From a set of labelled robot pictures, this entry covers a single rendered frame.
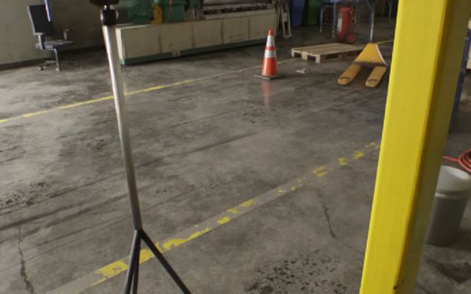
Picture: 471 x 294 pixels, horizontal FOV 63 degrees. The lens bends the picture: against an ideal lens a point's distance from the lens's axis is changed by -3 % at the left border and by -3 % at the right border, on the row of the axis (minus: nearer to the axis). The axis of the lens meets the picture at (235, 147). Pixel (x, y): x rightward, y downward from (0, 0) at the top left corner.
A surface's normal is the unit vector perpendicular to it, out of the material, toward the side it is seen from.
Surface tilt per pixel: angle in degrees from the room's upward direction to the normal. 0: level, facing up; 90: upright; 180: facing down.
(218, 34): 90
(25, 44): 90
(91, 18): 90
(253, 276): 0
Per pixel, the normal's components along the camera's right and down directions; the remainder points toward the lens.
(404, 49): -0.77, 0.27
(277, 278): -0.02, -0.92
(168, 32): 0.64, 0.36
